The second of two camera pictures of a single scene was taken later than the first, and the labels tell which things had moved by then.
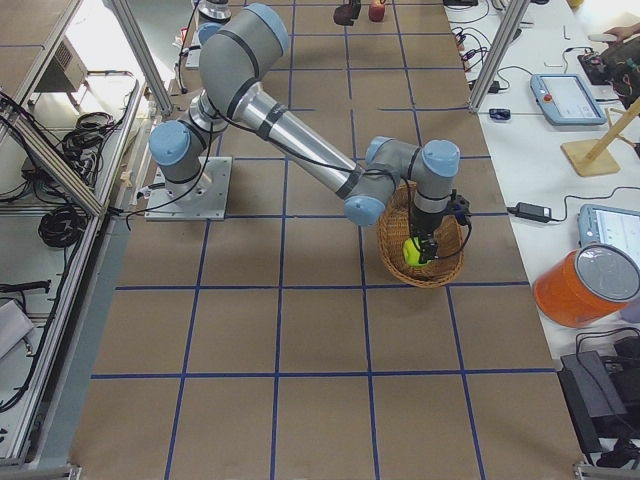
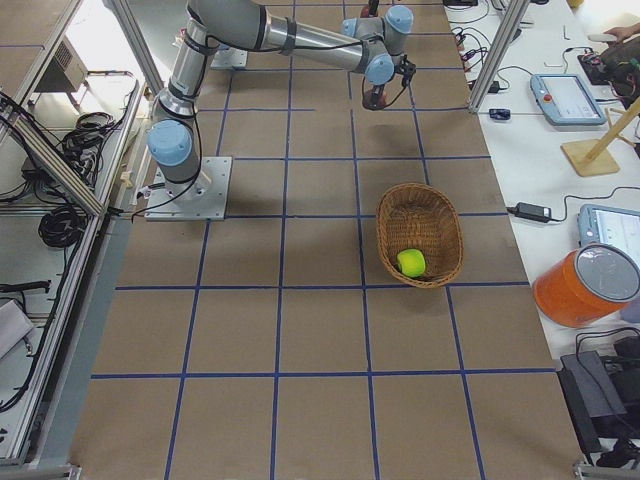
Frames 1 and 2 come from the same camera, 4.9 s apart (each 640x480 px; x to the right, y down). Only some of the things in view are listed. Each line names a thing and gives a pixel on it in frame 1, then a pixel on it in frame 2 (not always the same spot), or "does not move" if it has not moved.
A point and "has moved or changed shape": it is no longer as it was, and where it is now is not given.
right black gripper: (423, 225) to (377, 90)
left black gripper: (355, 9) to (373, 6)
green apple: (412, 254) has moved or changed shape
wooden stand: (598, 156) does not move
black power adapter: (531, 211) does not move
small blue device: (500, 114) does not move
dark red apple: (343, 14) to (373, 102)
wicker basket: (395, 227) does not move
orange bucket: (586, 284) does not move
